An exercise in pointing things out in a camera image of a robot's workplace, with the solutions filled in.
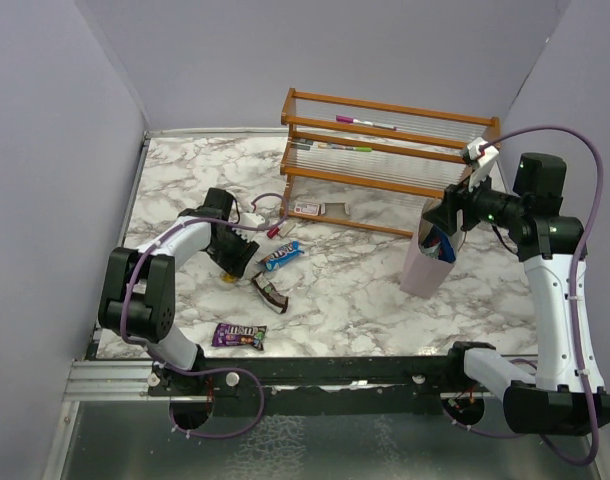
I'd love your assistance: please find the white paper bag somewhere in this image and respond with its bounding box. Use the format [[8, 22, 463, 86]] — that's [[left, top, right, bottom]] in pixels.
[[399, 217, 465, 299]]

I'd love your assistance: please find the brown chocolate bar wrapper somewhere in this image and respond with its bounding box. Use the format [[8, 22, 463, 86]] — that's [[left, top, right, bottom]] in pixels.
[[251, 272, 289, 314]]

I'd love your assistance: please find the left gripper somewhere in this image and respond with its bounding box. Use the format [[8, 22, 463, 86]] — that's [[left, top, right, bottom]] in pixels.
[[209, 223, 259, 277]]

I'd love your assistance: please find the blue Burts chips bag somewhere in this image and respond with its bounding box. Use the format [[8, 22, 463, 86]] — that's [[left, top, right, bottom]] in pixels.
[[419, 226, 456, 264]]

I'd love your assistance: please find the wooden shelf rack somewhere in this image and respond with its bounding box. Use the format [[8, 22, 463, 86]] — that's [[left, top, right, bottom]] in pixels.
[[280, 88, 500, 238]]

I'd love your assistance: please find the yellow snack bar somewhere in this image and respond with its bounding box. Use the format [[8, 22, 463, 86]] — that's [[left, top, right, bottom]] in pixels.
[[221, 272, 239, 283]]

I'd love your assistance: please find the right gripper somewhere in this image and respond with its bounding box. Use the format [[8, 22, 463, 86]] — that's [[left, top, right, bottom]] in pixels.
[[425, 164, 527, 235]]

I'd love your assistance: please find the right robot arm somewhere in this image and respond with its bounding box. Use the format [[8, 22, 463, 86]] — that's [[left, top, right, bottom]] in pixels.
[[423, 147, 610, 436]]

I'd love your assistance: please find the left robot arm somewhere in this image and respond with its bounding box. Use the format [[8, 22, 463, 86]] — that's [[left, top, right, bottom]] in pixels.
[[98, 188, 259, 395]]

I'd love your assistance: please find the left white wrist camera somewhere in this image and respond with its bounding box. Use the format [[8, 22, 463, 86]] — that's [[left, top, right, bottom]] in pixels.
[[239, 212, 268, 229]]

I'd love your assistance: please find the green capped marker pen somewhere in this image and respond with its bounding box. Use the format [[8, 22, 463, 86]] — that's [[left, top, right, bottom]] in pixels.
[[317, 143, 373, 153]]

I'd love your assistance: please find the magenta marker pen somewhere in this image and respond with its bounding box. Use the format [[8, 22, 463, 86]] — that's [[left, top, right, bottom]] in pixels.
[[335, 115, 397, 131]]

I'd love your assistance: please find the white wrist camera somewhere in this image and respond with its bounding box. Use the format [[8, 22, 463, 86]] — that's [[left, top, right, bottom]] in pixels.
[[239, 212, 268, 229], [460, 137, 499, 192]]

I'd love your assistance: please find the purple cable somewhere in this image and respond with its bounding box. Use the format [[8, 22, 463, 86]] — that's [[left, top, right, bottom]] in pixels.
[[442, 125, 604, 467], [120, 193, 290, 441]]

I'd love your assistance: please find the blue M&M's packet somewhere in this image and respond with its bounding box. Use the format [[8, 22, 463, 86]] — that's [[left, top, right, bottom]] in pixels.
[[259, 241, 303, 271]]

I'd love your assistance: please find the small white eraser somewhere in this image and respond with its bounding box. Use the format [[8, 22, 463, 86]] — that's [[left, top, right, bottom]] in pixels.
[[280, 222, 296, 237]]

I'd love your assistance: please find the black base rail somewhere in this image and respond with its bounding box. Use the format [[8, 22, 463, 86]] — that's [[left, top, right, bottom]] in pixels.
[[146, 349, 491, 418]]

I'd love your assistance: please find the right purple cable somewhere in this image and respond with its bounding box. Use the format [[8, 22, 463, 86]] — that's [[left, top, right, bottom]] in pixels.
[[442, 125, 604, 467]]

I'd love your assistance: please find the purple M&M's packet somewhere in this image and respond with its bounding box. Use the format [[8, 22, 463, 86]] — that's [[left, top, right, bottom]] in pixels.
[[212, 323, 267, 351]]

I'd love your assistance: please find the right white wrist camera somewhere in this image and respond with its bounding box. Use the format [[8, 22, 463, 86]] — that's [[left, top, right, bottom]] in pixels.
[[460, 137, 499, 192]]

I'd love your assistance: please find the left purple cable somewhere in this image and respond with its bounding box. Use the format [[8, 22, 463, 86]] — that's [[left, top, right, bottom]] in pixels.
[[120, 193, 290, 441]]

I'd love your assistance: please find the red white card box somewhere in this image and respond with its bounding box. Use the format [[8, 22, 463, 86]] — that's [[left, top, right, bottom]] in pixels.
[[293, 202, 321, 216]]

